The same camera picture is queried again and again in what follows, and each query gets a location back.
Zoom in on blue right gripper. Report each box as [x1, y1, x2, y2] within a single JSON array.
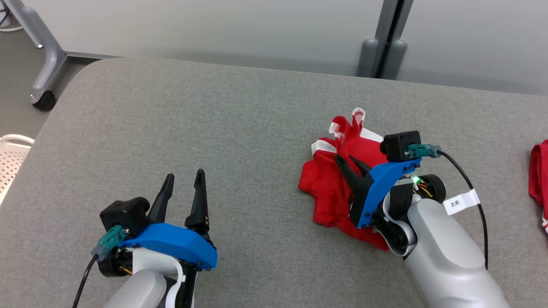
[[334, 154, 423, 228]]

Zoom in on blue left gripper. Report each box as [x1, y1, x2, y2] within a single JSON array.
[[119, 169, 218, 271]]

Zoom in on red printed basketball shorts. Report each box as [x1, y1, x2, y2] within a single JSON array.
[[298, 108, 390, 252]]

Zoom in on red garment with white band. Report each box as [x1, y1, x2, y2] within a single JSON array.
[[528, 140, 548, 234]]

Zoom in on white perforated laundry basket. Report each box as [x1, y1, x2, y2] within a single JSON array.
[[0, 135, 35, 206]]

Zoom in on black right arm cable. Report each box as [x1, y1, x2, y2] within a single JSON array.
[[407, 144, 489, 271]]

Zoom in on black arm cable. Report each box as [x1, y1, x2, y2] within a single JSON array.
[[73, 225, 128, 308], [407, 144, 489, 271]]

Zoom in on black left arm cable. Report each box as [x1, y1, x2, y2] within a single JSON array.
[[73, 225, 128, 308]]

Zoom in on white cable label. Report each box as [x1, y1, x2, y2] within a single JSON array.
[[444, 189, 481, 216]]

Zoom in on grey metal partition post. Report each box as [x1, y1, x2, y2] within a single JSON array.
[[357, 0, 414, 80]]

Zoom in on white floor cable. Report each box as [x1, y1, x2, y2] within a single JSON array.
[[0, 9, 24, 33]]

